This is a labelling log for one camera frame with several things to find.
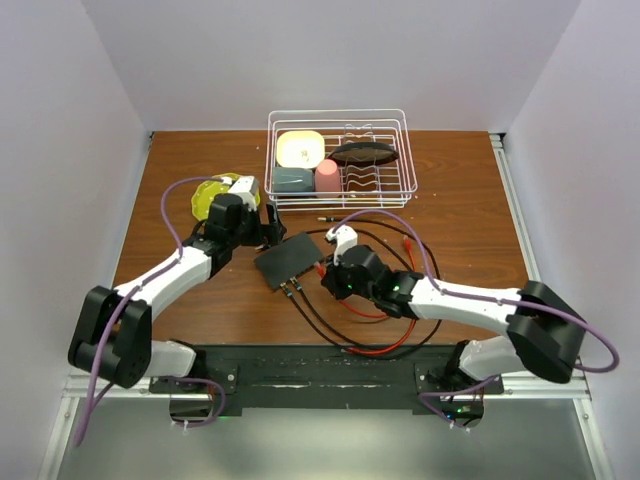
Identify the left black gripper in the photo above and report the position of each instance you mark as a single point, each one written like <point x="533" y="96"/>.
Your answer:
<point x="270" y="233"/>

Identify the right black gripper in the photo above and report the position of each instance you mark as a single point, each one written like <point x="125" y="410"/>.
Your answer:
<point x="331" y="282"/>

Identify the black network switch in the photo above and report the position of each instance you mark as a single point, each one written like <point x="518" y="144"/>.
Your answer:
<point x="289" y="259"/>

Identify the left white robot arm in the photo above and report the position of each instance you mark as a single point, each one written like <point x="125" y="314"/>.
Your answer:
<point x="113" y="336"/>

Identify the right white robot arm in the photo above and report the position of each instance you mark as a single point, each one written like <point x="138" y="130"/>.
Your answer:
<point x="534" y="328"/>

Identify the grey-blue cup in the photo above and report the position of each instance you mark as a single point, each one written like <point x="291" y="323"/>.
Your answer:
<point x="292" y="180"/>

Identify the pink plastic cup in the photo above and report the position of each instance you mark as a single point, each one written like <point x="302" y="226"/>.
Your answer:
<point x="327" y="180"/>

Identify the green scalloped plate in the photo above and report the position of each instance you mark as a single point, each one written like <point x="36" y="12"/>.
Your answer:
<point x="206" y="192"/>

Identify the yellow square bowl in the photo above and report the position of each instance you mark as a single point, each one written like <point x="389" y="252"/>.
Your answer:
<point x="300" y="149"/>

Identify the dark brown oval plate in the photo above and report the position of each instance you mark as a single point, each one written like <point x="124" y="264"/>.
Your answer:
<point x="364" y="153"/>

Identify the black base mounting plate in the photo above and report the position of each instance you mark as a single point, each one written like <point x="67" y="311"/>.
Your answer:
<point x="323" y="377"/>

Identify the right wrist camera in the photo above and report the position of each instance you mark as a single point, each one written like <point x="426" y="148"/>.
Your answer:
<point x="342" y="238"/>

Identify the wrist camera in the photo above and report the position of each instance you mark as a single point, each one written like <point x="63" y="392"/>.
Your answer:
<point x="342" y="238"/>
<point x="247" y="188"/>

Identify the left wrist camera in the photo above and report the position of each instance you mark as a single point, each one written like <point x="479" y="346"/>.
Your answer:
<point x="247" y="188"/>

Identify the white wire dish rack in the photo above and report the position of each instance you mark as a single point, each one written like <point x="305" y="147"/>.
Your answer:
<point x="378" y="186"/>

